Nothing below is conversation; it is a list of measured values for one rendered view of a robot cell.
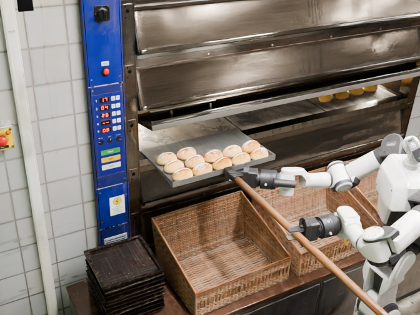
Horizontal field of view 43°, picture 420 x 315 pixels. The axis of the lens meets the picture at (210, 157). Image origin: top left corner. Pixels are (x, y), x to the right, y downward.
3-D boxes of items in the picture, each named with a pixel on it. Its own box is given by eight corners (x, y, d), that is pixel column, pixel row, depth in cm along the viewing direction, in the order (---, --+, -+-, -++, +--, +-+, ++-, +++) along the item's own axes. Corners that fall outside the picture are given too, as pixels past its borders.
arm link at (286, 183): (269, 167, 241) (294, 169, 241) (267, 190, 244) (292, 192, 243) (270, 172, 230) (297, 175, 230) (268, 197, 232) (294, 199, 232)
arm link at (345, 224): (334, 226, 217) (345, 240, 204) (334, 205, 215) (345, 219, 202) (349, 225, 218) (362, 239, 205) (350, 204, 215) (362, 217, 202)
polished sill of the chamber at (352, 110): (134, 161, 259) (134, 154, 257) (399, 100, 338) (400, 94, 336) (139, 167, 255) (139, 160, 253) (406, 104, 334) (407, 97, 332)
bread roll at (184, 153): (192, 152, 259) (192, 142, 256) (199, 159, 254) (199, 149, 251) (174, 156, 255) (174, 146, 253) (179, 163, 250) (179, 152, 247)
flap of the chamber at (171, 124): (152, 131, 231) (135, 122, 248) (435, 72, 309) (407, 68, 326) (151, 125, 230) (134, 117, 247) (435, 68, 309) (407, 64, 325)
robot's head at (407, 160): (415, 155, 217) (420, 135, 213) (424, 167, 208) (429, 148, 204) (399, 154, 217) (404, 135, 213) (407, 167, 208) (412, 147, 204)
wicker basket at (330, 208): (245, 227, 309) (249, 187, 295) (319, 202, 334) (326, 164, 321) (297, 279, 273) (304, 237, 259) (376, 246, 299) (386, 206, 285)
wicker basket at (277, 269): (149, 259, 282) (148, 216, 268) (238, 228, 308) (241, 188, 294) (194, 320, 246) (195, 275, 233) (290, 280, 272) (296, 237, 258)
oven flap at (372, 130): (142, 205, 265) (135, 166, 261) (399, 135, 344) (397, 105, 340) (145, 206, 261) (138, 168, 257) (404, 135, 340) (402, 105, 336)
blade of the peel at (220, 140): (275, 159, 257) (275, 154, 255) (172, 187, 233) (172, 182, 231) (235, 128, 283) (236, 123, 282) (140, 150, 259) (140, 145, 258)
